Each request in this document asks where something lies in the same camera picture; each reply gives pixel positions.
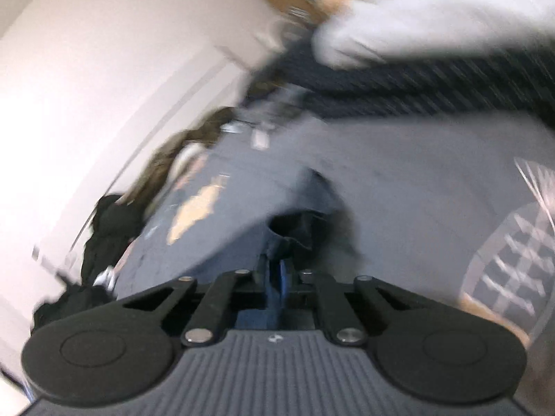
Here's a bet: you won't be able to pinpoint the camouflage garment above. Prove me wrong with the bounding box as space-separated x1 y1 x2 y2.
184 106 238 146

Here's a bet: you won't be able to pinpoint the small white garment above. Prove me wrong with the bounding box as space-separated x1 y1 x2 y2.
92 268 119 289

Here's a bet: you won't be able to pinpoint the navy dotted blanket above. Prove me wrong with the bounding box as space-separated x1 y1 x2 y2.
243 30 555 127

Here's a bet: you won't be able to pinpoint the black down jacket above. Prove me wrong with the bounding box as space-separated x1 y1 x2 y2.
80 194 149 287

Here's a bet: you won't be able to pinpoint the white rolled cloth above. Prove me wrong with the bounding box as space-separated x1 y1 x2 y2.
170 143 205 175

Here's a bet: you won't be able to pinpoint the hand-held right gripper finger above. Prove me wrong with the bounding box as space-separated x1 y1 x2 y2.
280 259 436 346
121 255 282 348

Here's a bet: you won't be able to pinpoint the grey printed quilt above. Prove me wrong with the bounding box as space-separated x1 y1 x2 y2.
113 108 555 344

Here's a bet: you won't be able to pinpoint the olive brown coat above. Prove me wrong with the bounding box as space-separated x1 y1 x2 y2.
125 136 191 209

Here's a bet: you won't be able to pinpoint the brown folded blankets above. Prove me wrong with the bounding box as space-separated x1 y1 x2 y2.
32 45 250 278

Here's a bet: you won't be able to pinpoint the navy blue t-shirt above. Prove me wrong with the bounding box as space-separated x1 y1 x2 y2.
115 167 365 317

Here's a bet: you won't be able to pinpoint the grey folded pants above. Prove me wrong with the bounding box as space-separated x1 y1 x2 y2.
236 81 314 131

